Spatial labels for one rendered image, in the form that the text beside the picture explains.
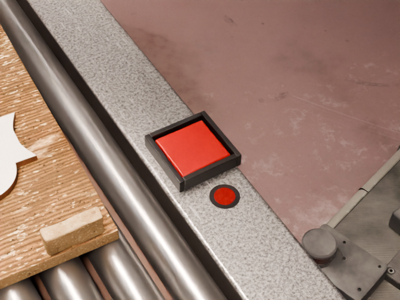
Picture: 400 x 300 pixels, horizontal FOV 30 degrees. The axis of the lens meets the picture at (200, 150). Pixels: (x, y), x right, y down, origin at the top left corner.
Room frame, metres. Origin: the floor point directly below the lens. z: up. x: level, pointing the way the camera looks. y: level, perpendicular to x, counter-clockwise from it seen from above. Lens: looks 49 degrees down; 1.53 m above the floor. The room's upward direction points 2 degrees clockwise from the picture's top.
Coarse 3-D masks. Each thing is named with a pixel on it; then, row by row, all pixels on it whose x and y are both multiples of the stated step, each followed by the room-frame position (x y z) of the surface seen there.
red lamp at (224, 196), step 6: (216, 192) 0.48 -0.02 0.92; (222, 192) 0.48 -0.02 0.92; (228, 192) 0.48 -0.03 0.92; (234, 192) 0.48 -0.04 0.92; (216, 198) 0.47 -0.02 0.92; (222, 198) 0.47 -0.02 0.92; (228, 198) 0.47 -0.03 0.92; (234, 198) 0.47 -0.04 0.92; (222, 204) 0.46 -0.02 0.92; (228, 204) 0.46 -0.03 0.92
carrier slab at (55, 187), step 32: (0, 32) 0.69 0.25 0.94; (0, 64) 0.64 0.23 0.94; (0, 96) 0.58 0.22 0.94; (32, 96) 0.59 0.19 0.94; (32, 128) 0.54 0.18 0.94; (64, 160) 0.50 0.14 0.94; (32, 192) 0.45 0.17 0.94; (64, 192) 0.45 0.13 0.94; (96, 192) 0.46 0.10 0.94; (0, 224) 0.41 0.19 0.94; (32, 224) 0.41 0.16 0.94; (0, 256) 0.38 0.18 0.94; (32, 256) 0.38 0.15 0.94; (64, 256) 0.38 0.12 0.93; (0, 288) 0.35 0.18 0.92
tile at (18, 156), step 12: (0, 120) 0.54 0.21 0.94; (12, 120) 0.54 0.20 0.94; (0, 132) 0.52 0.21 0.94; (12, 132) 0.52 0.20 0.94; (0, 144) 0.51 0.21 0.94; (12, 144) 0.51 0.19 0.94; (0, 156) 0.49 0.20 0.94; (12, 156) 0.49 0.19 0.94; (24, 156) 0.49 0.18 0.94; (36, 156) 0.49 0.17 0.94; (0, 168) 0.47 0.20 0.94; (12, 168) 0.47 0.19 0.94; (0, 180) 0.46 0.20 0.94; (12, 180) 0.46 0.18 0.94; (0, 192) 0.44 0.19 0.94
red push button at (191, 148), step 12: (180, 132) 0.55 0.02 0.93; (192, 132) 0.55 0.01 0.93; (204, 132) 0.55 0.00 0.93; (168, 144) 0.53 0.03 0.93; (180, 144) 0.53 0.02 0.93; (192, 144) 0.53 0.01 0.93; (204, 144) 0.53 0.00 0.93; (216, 144) 0.53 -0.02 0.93; (168, 156) 0.51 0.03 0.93; (180, 156) 0.51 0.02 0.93; (192, 156) 0.51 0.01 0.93; (204, 156) 0.51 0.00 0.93; (216, 156) 0.51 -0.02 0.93; (228, 156) 0.52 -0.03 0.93; (180, 168) 0.50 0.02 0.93; (192, 168) 0.50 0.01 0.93
